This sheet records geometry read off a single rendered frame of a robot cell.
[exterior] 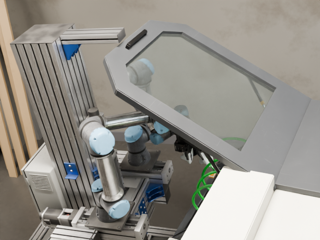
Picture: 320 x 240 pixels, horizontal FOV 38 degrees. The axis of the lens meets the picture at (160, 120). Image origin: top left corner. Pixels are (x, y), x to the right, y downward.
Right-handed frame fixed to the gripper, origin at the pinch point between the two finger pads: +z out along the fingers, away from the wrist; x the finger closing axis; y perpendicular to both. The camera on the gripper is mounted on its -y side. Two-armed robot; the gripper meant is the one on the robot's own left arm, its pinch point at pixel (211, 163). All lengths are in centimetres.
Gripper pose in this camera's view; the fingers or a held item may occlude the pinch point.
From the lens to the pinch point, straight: 258.7
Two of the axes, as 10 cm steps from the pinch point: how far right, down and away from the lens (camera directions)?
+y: -5.0, 4.2, 7.5
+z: 4.8, 8.6, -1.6
